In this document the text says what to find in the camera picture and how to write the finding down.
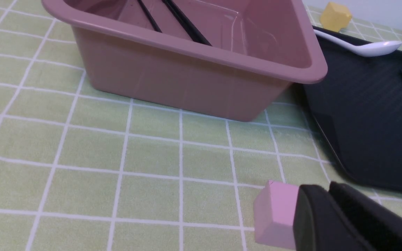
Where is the white ceramic spoon far left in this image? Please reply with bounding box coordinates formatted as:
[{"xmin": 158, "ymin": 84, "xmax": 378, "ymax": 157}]
[{"xmin": 314, "ymin": 29, "xmax": 402, "ymax": 57}]

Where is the black plastic tray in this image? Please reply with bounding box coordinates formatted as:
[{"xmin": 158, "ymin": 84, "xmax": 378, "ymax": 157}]
[{"xmin": 303, "ymin": 38, "xmax": 402, "ymax": 192}]

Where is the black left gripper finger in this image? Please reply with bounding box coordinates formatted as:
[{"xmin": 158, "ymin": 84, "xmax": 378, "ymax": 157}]
[{"xmin": 292, "ymin": 182, "xmax": 402, "ymax": 251}]

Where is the green checkered tablecloth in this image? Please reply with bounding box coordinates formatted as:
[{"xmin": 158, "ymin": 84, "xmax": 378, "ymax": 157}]
[{"xmin": 0, "ymin": 0, "xmax": 402, "ymax": 251}]

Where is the yellow wooden block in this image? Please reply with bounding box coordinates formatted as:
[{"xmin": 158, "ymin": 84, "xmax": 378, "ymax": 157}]
[{"xmin": 320, "ymin": 2, "xmax": 352, "ymax": 32}]

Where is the pink plastic bin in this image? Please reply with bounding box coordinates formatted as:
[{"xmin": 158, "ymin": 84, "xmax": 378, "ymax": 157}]
[{"xmin": 42, "ymin": 0, "xmax": 328, "ymax": 121}]

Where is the pink wooden block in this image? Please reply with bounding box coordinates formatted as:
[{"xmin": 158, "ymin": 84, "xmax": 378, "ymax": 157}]
[{"xmin": 253, "ymin": 180, "xmax": 299, "ymax": 250}]

